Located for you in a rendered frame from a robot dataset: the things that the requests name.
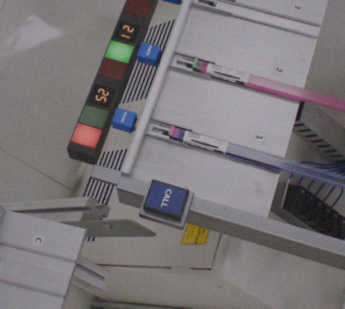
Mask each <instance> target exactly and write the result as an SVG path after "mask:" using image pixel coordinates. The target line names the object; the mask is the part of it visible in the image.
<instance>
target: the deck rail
mask: <svg viewBox="0 0 345 309"><path fill-rule="evenodd" d="M148 184H149V183H148V182H145V181H141V180H138V179H135V178H132V177H128V176H124V175H122V174H121V175H120V178H119V181H118V184H117V186H116V189H117V193H118V198H119V202H120V203H122V204H126V205H129V206H132V207H136V208H139V209H140V208H141V205H142V202H143V199H144V196H145V193H146V191H147V187H148ZM186 223H189V224H192V225H196V226H199V227H202V228H205V229H209V230H212V231H215V232H219V233H222V234H225V235H228V236H232V237H235V238H239V239H242V240H245V241H248V242H252V243H255V244H258V245H261V246H265V247H269V248H272V249H275V250H278V251H282V252H285V253H289V254H291V255H295V256H298V257H302V258H305V259H308V260H311V261H315V262H318V263H321V264H324V265H328V266H331V267H334V268H337V269H341V270H345V241H343V240H341V239H337V238H333V237H330V236H326V235H324V234H320V233H317V232H313V231H310V230H307V229H303V228H300V227H296V226H294V225H290V224H286V223H283V222H279V221H276V220H273V219H270V218H266V217H263V216H260V215H256V214H252V213H249V212H246V211H243V210H239V209H236V208H233V207H229V206H226V205H222V204H219V203H216V202H213V201H209V200H205V199H202V198H199V197H195V196H194V198H193V201H192V204H191V207H190V210H189V214H188V217H187V220H186Z"/></svg>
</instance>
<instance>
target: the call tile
mask: <svg viewBox="0 0 345 309"><path fill-rule="evenodd" d="M154 181H155V182H158V183H162V184H165V185H168V186H172V187H175V188H179V189H181V190H185V191H187V193H186V195H185V199H184V202H183V205H182V207H181V211H180V214H179V215H176V214H172V213H169V212H166V211H163V210H159V209H156V208H153V207H150V206H146V203H147V200H148V197H149V195H150V192H151V189H152V186H153V183H154ZM188 196H189V190H188V189H186V188H182V187H178V186H175V185H171V184H168V183H165V182H161V181H158V180H155V179H153V180H152V182H151V185H150V188H149V190H148V194H147V197H146V199H145V202H144V205H143V209H144V210H146V211H150V212H152V213H156V214H160V215H163V216H166V217H169V218H173V219H176V220H181V217H182V215H183V212H184V209H185V206H186V203H187V199H188Z"/></svg>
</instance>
